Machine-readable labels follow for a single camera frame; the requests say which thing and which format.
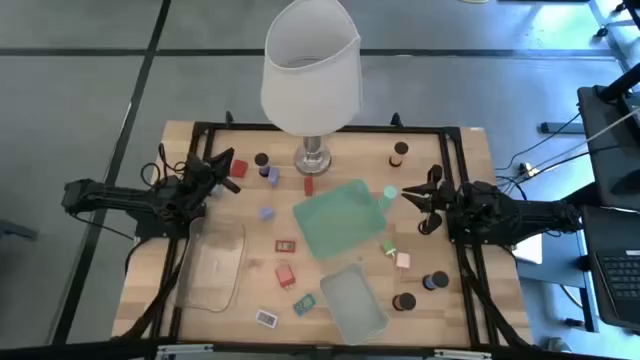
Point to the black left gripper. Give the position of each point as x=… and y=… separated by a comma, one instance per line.
x=202, y=177

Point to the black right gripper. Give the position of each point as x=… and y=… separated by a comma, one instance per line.
x=450, y=197

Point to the red wall charger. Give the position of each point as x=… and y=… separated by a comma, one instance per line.
x=239, y=168
x=285, y=274

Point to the white sand hourglass black caps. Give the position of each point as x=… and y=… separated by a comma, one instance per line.
x=425, y=227

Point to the teal hourglass teal caps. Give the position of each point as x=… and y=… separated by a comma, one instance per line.
x=389, y=193

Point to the purple sand hourglass black caps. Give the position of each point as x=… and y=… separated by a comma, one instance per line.
x=261, y=160

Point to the green and white wall charger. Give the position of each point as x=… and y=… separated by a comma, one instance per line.
x=389, y=248

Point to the blue sand hourglass black caps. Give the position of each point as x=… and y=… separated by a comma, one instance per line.
x=439, y=279

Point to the red sand hourglass black caps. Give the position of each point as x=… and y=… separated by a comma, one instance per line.
x=406, y=301

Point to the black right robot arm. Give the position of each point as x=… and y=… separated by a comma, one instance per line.
x=520, y=212

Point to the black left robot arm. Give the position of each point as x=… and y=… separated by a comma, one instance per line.
x=115, y=197

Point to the translucent green plastic tray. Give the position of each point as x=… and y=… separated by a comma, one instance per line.
x=340, y=220

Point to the red digital thermometer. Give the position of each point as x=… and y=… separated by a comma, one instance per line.
x=285, y=246

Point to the clear plastic bin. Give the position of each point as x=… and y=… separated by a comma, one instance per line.
x=212, y=265

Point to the power strip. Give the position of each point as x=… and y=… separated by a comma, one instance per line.
x=526, y=170

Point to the white box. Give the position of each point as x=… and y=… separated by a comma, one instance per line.
x=530, y=248

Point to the silver lamp base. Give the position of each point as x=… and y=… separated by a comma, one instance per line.
x=310, y=75

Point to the grey-white plastic bin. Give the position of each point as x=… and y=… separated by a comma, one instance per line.
x=352, y=305

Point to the white digital thermometer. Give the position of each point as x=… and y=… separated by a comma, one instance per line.
x=266, y=318

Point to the black side desk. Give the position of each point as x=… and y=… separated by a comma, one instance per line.
x=605, y=145

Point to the black laptop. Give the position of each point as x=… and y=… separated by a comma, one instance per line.
x=620, y=272

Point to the purple wall charger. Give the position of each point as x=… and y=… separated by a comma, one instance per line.
x=266, y=213

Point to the pink wall charger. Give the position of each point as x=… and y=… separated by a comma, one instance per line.
x=403, y=260

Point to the black metal table frame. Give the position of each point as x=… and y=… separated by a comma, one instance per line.
x=410, y=129

